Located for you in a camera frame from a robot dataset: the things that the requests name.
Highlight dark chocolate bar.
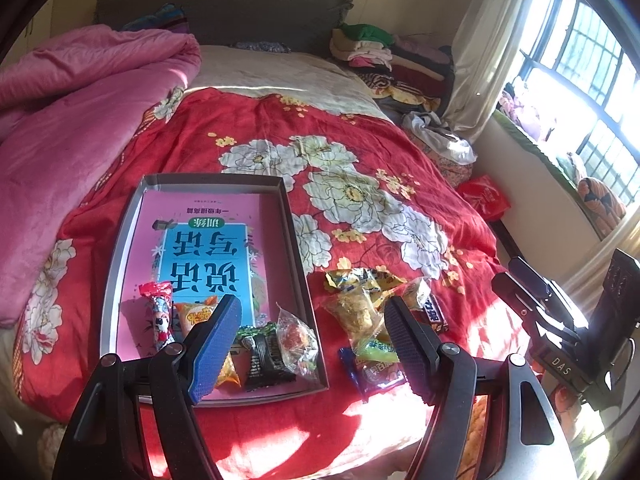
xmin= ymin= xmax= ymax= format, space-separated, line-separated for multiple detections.
xmin=422 ymin=294 xmax=450 ymax=333

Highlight clear candy packet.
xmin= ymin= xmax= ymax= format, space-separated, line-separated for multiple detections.
xmin=274 ymin=302 xmax=321 ymax=376

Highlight red plastic bag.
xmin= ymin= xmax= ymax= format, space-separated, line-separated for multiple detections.
xmin=457 ymin=175 xmax=512 ymax=221

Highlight cream curtain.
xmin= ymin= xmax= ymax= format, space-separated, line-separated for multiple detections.
xmin=442 ymin=0 xmax=543 ymax=131

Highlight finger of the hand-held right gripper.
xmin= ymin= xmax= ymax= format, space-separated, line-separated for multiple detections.
xmin=507 ymin=256 xmax=588 ymax=331
xmin=491 ymin=272 xmax=576 ymax=346

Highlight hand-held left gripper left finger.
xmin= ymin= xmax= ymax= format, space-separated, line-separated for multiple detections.
xmin=52 ymin=294 xmax=243 ymax=480

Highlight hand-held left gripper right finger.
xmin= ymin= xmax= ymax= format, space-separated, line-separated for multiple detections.
xmin=382 ymin=296 xmax=576 ymax=480

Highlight crumpled white cloth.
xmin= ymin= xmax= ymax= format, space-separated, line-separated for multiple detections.
xmin=402 ymin=111 xmax=476 ymax=163

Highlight red sausage snack packet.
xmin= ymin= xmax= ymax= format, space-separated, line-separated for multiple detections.
xmin=137 ymin=281 xmax=176 ymax=353

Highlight beige bed sheet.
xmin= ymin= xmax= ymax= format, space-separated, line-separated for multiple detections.
xmin=182 ymin=45 xmax=396 ymax=121

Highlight purple clothes on windowsill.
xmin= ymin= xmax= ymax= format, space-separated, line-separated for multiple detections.
xmin=497 ymin=85 xmax=558 ymax=141

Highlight pink picture book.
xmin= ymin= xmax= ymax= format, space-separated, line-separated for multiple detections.
xmin=115 ymin=192 xmax=321 ymax=401

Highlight pink fleece blanket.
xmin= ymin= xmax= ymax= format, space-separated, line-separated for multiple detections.
xmin=0 ymin=27 xmax=203 ymax=328

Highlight red floral blanket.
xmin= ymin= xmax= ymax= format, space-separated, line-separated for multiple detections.
xmin=12 ymin=92 xmax=531 ymax=466

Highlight orange and black cushion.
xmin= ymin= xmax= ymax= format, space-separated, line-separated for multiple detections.
xmin=577 ymin=176 xmax=628 ymax=236

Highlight clear yellow pastry packet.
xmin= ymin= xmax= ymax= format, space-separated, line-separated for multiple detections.
xmin=397 ymin=276 xmax=432 ymax=311
xmin=322 ymin=290 xmax=388 ymax=348

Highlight green windowsill mat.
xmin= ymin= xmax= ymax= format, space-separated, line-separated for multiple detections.
xmin=492 ymin=110 xmax=606 ymax=241

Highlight blue snack packet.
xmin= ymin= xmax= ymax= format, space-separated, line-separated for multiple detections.
xmin=337 ymin=346 xmax=408 ymax=403

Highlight blue striped cloth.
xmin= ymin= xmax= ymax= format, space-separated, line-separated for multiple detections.
xmin=122 ymin=4 xmax=191 ymax=33

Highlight barred window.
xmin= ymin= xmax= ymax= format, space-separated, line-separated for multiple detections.
xmin=510 ymin=0 xmax=640 ymax=206

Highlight yellow cartoon snack packet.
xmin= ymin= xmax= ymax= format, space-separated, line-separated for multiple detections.
xmin=324 ymin=266 xmax=408 ymax=306

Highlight black snack packet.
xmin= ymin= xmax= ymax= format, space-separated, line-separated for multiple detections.
xmin=236 ymin=324 xmax=296 ymax=393

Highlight grey metal tray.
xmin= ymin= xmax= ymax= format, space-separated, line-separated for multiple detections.
xmin=99 ymin=172 xmax=331 ymax=406

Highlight green and yellow snack packet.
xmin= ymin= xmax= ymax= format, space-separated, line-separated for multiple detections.
xmin=350 ymin=335 xmax=401 ymax=365

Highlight orange snack packet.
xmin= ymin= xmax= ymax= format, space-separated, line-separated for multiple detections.
xmin=172 ymin=296 xmax=241 ymax=388

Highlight grey bed headboard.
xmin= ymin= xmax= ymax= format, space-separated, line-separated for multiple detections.
xmin=95 ymin=0 xmax=353 ymax=53

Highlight pile of folded clothes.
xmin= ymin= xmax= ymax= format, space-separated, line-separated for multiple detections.
xmin=330 ymin=22 xmax=456 ymax=111

